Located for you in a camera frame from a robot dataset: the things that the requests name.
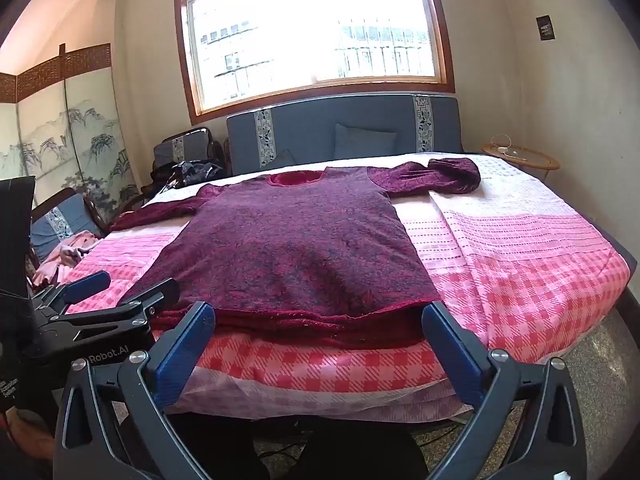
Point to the maroon patterned sweater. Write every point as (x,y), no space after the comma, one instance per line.
(300,250)

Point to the blue cushioned sofa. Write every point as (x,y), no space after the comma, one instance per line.
(350,115)

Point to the dark wall plaque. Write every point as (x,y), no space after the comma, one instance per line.
(546,27)

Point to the person's left hand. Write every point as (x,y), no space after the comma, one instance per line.
(25,432)

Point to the pink checked bed blanket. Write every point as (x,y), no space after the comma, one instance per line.
(525,260)

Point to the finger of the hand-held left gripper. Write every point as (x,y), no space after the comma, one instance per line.
(87,284)
(150,300)

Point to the dark wooden armchair blue cushion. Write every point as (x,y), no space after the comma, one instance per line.
(55,225)
(185,147)

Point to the painted folding screen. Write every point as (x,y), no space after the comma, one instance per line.
(75,135)

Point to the pink clothes pile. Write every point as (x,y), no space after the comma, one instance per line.
(70,252)

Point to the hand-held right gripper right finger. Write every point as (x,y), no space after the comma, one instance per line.
(455,360)

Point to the round wooden side table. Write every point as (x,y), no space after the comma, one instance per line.
(537,161)

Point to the wooden framed window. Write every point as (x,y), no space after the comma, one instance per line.
(310,25)

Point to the small blue pillow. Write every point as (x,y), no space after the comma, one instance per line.
(284,159)

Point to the dark bag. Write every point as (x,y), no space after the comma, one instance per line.
(195,172)

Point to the large blue pillow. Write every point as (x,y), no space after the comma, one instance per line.
(365,142)

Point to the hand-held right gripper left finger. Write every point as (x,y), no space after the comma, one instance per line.
(182,360)

